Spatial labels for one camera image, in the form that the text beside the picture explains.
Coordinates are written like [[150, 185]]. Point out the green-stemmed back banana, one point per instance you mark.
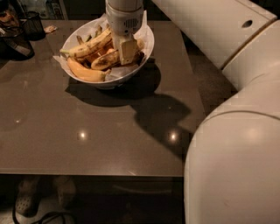
[[88, 37]]

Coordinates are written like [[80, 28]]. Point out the perforated clog shoe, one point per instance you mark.
[[66, 190], [27, 198]]

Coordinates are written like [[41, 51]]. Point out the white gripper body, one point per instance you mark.
[[123, 23]]

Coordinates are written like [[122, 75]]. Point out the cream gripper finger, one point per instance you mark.
[[127, 48], [115, 40]]

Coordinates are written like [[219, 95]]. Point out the right perforated clog shoe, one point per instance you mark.
[[66, 190]]

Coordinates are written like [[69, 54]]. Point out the left perforated clog shoe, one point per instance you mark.
[[27, 198]]

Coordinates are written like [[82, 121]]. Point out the black mesh pen cup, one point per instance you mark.
[[31, 23]]

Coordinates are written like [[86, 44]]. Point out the white paper liner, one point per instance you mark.
[[86, 61]]

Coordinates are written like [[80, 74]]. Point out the yellow front banana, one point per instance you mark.
[[86, 74]]

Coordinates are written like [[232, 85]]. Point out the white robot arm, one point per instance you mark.
[[232, 168]]

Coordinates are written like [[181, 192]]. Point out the long spotted top banana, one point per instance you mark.
[[92, 46]]

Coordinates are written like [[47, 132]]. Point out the small wrapper on table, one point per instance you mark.
[[50, 29]]

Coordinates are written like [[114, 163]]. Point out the white bowl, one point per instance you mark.
[[118, 74]]

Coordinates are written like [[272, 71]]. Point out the dark mesh tray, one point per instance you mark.
[[14, 45]]

